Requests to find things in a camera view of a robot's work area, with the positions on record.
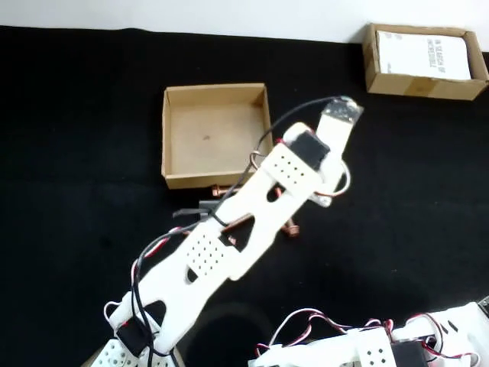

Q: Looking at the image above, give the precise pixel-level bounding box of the empty open cardboard box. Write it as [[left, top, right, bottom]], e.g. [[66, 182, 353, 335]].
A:
[[160, 82, 274, 190]]

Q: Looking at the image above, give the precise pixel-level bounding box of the cardboard box with booklet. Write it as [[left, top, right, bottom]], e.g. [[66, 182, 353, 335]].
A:
[[361, 22, 489, 102]]

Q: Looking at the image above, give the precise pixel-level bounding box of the white printed booklet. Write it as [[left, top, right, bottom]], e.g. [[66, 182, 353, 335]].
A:
[[375, 29, 473, 82]]

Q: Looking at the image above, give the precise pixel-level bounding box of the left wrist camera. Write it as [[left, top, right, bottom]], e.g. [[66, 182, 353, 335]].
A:
[[317, 96, 364, 152]]

